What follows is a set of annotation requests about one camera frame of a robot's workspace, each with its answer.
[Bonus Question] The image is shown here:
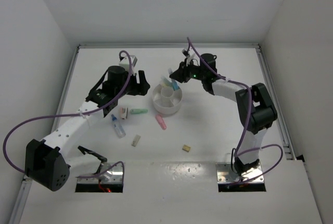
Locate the white round divided organizer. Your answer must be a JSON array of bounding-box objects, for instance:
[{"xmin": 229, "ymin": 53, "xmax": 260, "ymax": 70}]
[{"xmin": 151, "ymin": 83, "xmax": 183, "ymax": 115}]

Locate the beige eraser left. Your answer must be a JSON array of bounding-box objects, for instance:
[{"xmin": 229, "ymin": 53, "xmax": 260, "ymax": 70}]
[{"xmin": 132, "ymin": 135, "xmax": 141, "ymax": 147}]

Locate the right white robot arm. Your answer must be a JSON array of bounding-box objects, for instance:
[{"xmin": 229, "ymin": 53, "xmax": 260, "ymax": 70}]
[{"xmin": 169, "ymin": 50, "xmax": 278, "ymax": 176}]

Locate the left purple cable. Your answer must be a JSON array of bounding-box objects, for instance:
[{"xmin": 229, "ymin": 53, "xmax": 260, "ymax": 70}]
[{"xmin": 2, "ymin": 50, "xmax": 134, "ymax": 178}]

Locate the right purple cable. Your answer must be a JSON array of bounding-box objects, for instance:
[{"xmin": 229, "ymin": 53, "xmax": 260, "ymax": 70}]
[{"xmin": 186, "ymin": 36, "xmax": 284, "ymax": 184}]

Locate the aluminium frame rail right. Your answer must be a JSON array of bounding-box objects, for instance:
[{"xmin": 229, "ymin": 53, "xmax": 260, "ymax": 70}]
[{"xmin": 256, "ymin": 45, "xmax": 297, "ymax": 160}]

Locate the yellow highlighter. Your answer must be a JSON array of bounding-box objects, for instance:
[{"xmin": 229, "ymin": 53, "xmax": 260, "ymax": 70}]
[{"xmin": 160, "ymin": 80, "xmax": 172, "ymax": 87}]

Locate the aluminium frame rail left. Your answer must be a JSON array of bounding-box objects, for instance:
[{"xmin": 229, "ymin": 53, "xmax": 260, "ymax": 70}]
[{"xmin": 10, "ymin": 46, "xmax": 80, "ymax": 224}]

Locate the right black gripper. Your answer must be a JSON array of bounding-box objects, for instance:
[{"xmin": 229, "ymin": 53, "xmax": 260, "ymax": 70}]
[{"xmin": 171, "ymin": 58, "xmax": 206, "ymax": 84}]

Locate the metal base plate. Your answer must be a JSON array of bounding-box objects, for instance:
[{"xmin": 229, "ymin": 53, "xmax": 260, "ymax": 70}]
[
  {"xmin": 78, "ymin": 161, "xmax": 125, "ymax": 184},
  {"xmin": 215, "ymin": 162, "xmax": 264, "ymax": 185}
]

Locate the blue highlighter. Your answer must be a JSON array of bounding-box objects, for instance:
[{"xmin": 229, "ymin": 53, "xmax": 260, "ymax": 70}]
[{"xmin": 168, "ymin": 68, "xmax": 180, "ymax": 91}]

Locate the clear blue-cap bottle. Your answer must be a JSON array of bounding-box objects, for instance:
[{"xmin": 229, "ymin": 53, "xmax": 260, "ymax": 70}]
[{"xmin": 111, "ymin": 114, "xmax": 126, "ymax": 138}]

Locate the aluminium frame rail back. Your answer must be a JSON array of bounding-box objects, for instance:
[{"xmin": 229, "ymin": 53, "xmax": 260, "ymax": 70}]
[{"xmin": 78, "ymin": 43, "xmax": 260, "ymax": 49}]

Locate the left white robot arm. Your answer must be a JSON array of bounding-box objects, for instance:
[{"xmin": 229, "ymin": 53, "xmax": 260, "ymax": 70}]
[{"xmin": 24, "ymin": 66, "xmax": 150, "ymax": 191}]

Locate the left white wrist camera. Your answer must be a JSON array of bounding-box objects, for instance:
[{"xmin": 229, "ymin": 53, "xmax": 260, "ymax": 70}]
[{"xmin": 119, "ymin": 55, "xmax": 137, "ymax": 73}]

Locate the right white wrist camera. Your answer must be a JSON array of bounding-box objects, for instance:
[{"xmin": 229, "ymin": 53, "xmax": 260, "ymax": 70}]
[{"xmin": 182, "ymin": 49, "xmax": 196, "ymax": 66}]

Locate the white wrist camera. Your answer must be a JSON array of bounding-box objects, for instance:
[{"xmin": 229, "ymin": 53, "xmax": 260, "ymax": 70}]
[
  {"xmin": 119, "ymin": 55, "xmax": 137, "ymax": 73},
  {"xmin": 182, "ymin": 49, "xmax": 196, "ymax": 66}
]

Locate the green highlighter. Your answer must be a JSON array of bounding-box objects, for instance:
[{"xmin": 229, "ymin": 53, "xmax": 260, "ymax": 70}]
[
  {"xmin": 130, "ymin": 108, "xmax": 148, "ymax": 115},
  {"xmin": 161, "ymin": 76, "xmax": 172, "ymax": 85}
]

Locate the tan eraser right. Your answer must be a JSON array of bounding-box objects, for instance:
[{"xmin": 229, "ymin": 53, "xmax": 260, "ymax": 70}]
[{"xmin": 182, "ymin": 145, "xmax": 191, "ymax": 152}]

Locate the aluminium frame rail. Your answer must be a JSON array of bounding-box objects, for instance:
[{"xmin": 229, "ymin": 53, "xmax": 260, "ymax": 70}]
[
  {"xmin": 256, "ymin": 45, "xmax": 297, "ymax": 160},
  {"xmin": 78, "ymin": 43, "xmax": 260, "ymax": 49},
  {"xmin": 10, "ymin": 46, "xmax": 80, "ymax": 224}
]

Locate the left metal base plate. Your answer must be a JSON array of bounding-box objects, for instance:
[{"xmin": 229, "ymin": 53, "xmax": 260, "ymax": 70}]
[{"xmin": 78, "ymin": 161, "xmax": 125, "ymax": 184}]

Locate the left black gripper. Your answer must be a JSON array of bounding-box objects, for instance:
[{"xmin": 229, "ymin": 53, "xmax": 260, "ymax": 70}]
[{"xmin": 114, "ymin": 70, "xmax": 149, "ymax": 98}]

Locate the pink highlighter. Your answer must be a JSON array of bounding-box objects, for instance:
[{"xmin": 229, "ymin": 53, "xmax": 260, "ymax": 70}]
[{"xmin": 155, "ymin": 114, "xmax": 167, "ymax": 130}]

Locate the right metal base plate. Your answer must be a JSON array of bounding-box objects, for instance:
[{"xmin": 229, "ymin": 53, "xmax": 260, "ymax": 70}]
[{"xmin": 215, "ymin": 162, "xmax": 264, "ymax": 185}]

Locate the purple cable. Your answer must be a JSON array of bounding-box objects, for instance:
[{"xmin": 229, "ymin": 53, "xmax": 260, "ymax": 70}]
[
  {"xmin": 186, "ymin": 36, "xmax": 284, "ymax": 184},
  {"xmin": 2, "ymin": 50, "xmax": 134, "ymax": 178}
]

